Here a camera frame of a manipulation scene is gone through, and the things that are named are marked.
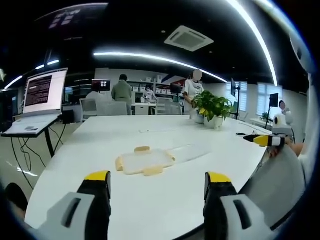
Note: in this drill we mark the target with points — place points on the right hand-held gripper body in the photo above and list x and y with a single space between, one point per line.
281 130

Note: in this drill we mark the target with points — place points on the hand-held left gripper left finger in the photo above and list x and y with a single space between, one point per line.
75 215

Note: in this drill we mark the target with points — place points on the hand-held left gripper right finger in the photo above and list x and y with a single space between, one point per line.
225 215

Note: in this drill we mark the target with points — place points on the clear lid with yellow buckles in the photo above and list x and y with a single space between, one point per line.
143 161

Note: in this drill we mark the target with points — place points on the person's right hand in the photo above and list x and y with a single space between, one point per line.
297 149

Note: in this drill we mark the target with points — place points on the black pen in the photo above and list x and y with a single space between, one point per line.
240 134

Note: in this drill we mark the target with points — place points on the black monitor on stand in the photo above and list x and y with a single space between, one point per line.
233 88
274 100

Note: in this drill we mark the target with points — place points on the grey chair back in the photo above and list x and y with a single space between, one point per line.
277 185

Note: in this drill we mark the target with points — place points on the green potted plant white pot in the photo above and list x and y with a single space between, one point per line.
212 105

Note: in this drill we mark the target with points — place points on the small glass plant pot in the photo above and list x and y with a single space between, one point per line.
199 118

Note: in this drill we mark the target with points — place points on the black laptop stand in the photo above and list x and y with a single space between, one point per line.
48 140

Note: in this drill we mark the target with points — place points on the long curved ceiling light strip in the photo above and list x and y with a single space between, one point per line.
260 37

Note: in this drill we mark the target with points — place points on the black box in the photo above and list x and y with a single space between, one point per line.
68 117

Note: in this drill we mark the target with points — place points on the grey office chair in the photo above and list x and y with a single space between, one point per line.
88 108
168 106
115 109

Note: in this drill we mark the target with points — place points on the black computer monitor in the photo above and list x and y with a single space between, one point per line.
101 85
176 88

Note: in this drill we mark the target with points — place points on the white storage shelf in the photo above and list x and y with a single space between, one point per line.
160 85

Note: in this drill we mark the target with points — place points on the white laptop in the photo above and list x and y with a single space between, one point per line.
42 97

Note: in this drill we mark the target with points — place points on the ceiling air conditioner vent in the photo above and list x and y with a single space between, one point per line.
189 38

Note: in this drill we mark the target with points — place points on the short ceiling light strip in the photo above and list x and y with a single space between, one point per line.
47 64
13 82

